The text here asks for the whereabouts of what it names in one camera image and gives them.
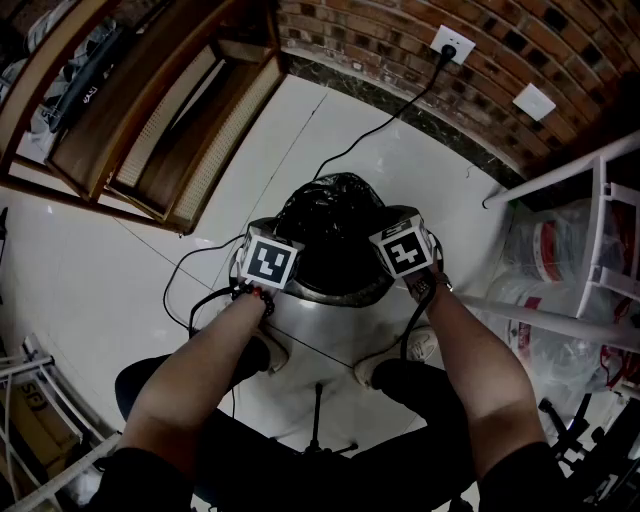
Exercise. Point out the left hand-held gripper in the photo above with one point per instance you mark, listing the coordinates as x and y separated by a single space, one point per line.
267 260

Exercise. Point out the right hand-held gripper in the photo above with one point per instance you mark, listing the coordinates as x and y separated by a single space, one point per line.
405 250

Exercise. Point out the black garbage bag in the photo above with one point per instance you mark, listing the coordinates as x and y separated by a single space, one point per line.
335 220

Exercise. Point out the silver metal trash bin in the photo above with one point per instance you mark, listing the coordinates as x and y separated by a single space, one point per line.
340 330

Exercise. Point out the person's left forearm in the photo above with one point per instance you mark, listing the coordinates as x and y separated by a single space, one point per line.
200 380

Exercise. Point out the person's right forearm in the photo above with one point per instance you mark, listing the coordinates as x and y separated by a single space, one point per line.
485 380

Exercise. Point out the clear plastic bag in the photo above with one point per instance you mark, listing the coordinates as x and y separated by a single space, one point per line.
550 350
550 240

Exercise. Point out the metal wristwatch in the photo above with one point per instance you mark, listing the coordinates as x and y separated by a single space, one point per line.
442 284

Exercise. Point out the person's left white shoe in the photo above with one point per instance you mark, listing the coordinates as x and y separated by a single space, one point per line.
275 352

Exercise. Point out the person's white shoe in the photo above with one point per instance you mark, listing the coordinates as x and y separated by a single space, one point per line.
422 345
275 352

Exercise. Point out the person's right white shoe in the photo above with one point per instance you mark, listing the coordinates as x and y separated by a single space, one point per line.
422 345

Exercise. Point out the white metal rack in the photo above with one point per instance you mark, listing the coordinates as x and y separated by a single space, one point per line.
55 480
550 320

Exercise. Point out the black tripod stand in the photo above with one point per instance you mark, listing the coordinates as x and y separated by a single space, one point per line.
317 415

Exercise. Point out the wooden shelf rack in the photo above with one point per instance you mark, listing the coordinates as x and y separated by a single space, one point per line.
150 110

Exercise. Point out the person's black shirt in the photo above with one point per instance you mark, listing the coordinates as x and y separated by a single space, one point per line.
325 475

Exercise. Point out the red plastic packet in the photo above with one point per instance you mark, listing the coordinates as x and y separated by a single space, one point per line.
622 350

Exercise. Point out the brown cardboard box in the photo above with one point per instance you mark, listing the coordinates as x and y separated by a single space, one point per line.
35 425

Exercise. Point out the black office chair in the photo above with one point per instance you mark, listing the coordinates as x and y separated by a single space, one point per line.
600 460

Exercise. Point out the grey cloth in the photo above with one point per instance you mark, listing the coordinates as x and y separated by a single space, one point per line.
42 30

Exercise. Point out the blank white wall plate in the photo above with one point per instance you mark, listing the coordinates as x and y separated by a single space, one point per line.
534 101

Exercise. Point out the white wall socket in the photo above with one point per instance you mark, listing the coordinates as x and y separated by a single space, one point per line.
457 37

